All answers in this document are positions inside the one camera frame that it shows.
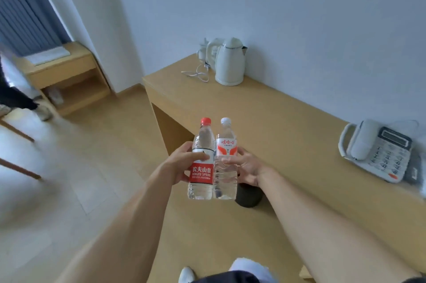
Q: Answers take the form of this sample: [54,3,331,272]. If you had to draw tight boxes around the person's left hand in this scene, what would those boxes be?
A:
[163,141,210,185]

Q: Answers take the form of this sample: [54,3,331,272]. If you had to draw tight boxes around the person's right hand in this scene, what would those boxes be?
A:
[221,147,267,187]

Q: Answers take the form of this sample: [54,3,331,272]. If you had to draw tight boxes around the red cap water bottle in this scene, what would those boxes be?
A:
[187,117,216,201]

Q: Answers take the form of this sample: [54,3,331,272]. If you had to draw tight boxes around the white cap water bottle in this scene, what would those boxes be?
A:
[213,117,239,201]

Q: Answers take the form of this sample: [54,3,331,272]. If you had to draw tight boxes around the person's right forearm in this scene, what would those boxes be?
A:
[258,171,423,283]

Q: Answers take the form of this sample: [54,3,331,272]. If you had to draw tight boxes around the person's left forearm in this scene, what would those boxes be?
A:
[55,167,177,283]

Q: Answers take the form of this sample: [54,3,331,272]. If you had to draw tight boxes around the black trash bin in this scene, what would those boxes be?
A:
[234,183,264,208]

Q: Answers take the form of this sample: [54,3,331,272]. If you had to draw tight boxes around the wooden table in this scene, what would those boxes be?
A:
[142,53,426,273]

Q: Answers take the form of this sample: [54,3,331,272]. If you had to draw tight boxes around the light denim shorts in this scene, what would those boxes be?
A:
[229,258,279,283]

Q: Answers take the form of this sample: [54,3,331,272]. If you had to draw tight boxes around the white sneaker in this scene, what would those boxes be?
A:
[178,267,196,283]

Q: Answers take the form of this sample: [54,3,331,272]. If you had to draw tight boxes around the white electric kettle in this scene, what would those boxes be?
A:
[214,37,249,87]

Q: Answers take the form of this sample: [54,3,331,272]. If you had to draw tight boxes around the black t-shirt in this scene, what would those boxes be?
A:
[193,270,426,283]

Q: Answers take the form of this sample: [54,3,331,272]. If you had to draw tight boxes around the white telephone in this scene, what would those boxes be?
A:
[338,119,413,183]

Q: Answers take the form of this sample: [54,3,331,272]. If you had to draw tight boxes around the low wooden cabinet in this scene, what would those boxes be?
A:
[15,42,111,117]

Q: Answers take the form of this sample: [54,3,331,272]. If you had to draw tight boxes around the wooden armchair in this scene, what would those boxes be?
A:
[0,119,42,180]

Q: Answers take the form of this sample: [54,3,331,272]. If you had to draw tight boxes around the white folded cloth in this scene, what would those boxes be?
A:
[25,46,71,66]

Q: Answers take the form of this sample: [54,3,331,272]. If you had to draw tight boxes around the blue-grey curtain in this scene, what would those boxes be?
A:
[0,0,72,57]

